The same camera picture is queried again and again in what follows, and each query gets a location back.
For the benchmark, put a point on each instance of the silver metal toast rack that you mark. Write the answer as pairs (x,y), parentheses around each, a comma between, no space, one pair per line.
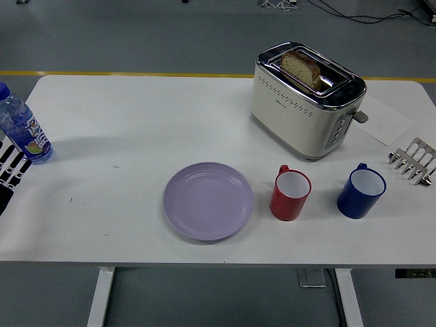
(413,160)

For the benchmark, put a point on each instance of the purple round plate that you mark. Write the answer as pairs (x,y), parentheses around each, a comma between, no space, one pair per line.
(207,201)

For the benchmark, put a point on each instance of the white floor stand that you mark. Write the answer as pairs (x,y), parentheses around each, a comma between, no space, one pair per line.
(277,3)

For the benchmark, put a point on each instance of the clear plastic bottle blue cap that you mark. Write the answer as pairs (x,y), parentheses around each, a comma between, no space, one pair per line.
(24,129)

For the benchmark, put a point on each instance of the white paper sheet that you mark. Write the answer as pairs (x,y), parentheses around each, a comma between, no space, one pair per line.
(385,124)

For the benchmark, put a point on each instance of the cream chrome toaster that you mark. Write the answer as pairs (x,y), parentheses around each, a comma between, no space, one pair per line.
(293,119)

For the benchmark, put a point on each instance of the grey table control box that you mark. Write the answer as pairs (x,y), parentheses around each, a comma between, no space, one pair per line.
(311,277)

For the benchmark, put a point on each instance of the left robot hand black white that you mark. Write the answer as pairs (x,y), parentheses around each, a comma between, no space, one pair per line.
(8,170)

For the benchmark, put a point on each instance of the white table leg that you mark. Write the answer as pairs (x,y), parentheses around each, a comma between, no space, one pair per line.
(349,296)
(100,296)

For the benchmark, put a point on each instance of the black table height controller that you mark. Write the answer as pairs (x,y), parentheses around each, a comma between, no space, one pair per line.
(415,273)

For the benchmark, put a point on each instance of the blue mug white inside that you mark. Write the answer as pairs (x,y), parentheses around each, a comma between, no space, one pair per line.
(356,202)

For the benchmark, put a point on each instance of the brown bread slice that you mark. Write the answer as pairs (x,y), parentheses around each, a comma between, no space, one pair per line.
(301,66)

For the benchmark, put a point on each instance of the red mug white inside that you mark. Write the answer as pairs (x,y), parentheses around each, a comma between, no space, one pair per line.
(287,204)

